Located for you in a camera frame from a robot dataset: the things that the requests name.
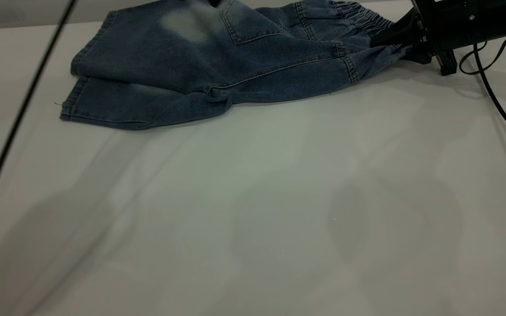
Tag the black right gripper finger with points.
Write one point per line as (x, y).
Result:
(422, 53)
(400, 33)

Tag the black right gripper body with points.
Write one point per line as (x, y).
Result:
(477, 19)

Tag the blue denim shorts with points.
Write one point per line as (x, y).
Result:
(169, 66)

